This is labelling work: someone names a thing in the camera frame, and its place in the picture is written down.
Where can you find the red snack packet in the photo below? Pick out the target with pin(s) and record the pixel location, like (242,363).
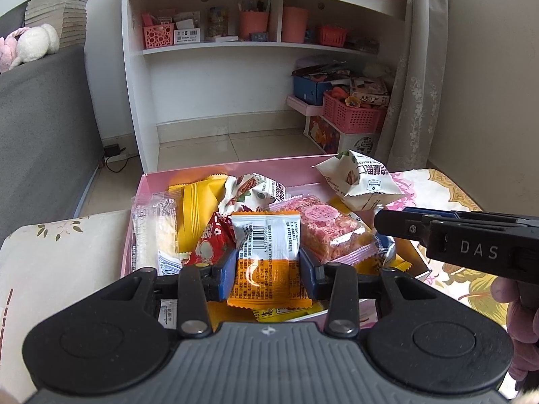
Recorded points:
(210,240)

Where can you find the white plush toy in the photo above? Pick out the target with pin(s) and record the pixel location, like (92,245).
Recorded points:
(36,44)

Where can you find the clear jar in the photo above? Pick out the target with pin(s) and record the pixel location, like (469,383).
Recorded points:
(218,23)

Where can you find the grey sofa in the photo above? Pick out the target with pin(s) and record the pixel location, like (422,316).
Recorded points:
(42,134)

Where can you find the lace curtain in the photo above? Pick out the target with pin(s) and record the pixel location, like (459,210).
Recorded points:
(412,71)

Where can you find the salmon pen holder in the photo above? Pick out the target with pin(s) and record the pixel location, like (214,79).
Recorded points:
(254,25)

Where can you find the blue box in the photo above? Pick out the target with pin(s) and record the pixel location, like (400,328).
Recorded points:
(311,90)

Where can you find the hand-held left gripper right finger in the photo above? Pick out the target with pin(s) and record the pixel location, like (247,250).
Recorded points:
(309,275)

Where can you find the pink cardboard box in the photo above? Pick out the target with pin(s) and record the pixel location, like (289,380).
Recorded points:
(294,170)

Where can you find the stack of books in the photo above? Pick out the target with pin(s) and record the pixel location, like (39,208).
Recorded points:
(59,8)

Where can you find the orange white snack packet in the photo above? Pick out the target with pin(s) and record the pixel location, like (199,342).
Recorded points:
(265,277)

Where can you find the white pecan packet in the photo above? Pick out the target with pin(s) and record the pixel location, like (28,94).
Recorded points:
(358,181)
(257,191)

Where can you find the pile of toys and packets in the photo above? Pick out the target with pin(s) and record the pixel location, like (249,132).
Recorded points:
(362,84)

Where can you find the white ornament storage box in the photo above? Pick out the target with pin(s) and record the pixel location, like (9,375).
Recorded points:
(337,139)

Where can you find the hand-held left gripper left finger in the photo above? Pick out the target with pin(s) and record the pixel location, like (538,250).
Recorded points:
(223,277)

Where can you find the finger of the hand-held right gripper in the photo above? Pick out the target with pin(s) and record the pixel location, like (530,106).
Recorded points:
(396,223)

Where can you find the pink perforated basket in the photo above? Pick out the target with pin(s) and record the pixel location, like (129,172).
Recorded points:
(158,37)

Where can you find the white label box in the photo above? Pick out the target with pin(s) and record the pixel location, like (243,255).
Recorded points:
(187,36)

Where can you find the large yellow snack packet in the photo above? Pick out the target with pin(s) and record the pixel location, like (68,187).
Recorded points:
(202,214)

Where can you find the white bookshelf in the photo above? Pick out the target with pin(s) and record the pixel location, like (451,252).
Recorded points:
(177,92)

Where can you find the floral tablecloth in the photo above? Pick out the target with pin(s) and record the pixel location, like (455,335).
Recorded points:
(50,282)

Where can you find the large pink basket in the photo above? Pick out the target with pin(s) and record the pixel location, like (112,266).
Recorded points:
(353,115)

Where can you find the small red basket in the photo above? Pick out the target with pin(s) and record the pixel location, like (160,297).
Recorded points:
(332,35)

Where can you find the pink puffed rice packet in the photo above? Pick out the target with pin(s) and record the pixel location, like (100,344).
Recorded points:
(328,227)

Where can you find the clear rice cracker packet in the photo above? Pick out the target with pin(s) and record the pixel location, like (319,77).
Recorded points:
(147,227)

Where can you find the salmon pot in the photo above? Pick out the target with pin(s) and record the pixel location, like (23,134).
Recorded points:
(294,25)

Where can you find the power strip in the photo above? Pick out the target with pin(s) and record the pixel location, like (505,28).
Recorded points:
(113,151)

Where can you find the person's right hand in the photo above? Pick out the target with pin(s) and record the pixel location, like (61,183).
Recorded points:
(526,336)

